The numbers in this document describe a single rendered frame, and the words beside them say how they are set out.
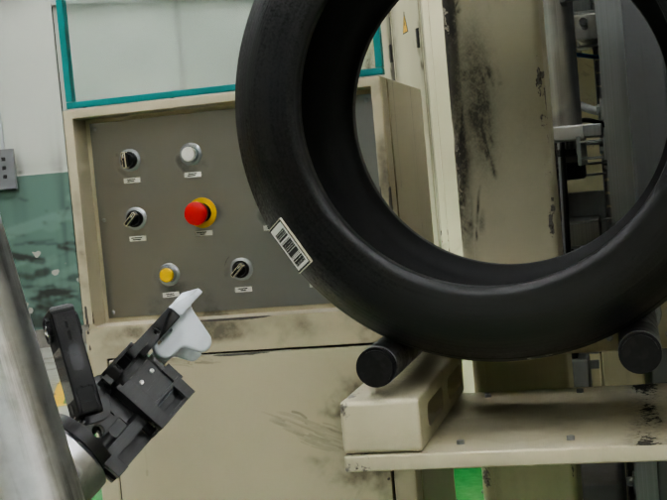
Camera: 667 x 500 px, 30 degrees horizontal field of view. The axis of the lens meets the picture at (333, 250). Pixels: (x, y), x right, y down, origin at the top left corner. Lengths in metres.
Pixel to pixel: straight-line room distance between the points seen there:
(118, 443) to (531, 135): 0.74
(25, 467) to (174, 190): 1.15
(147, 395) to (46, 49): 9.21
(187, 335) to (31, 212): 9.07
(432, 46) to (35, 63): 6.03
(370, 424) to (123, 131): 0.95
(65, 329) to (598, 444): 0.56
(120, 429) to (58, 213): 9.08
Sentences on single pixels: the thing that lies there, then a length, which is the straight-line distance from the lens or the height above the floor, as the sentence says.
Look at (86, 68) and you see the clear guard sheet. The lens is 2.17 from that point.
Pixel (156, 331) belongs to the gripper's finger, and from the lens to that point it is 1.26.
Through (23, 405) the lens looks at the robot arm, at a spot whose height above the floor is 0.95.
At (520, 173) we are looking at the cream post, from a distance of 1.69.
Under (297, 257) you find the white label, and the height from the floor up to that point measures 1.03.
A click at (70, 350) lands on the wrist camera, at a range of 1.25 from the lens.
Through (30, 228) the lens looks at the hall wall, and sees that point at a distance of 10.34.
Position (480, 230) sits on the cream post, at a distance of 1.70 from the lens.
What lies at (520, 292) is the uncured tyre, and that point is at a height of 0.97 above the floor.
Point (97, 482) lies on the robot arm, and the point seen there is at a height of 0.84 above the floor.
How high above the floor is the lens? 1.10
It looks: 3 degrees down
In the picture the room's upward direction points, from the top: 5 degrees counter-clockwise
